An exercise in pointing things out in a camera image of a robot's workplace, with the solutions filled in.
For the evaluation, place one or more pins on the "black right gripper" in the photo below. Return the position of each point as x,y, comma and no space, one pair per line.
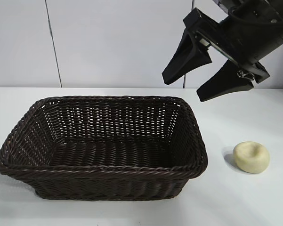
247,40

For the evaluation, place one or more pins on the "pale yellow egg yolk pastry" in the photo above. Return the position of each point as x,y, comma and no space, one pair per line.
250,157

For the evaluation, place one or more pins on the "dark brown wicker basket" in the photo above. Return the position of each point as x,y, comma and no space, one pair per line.
108,153

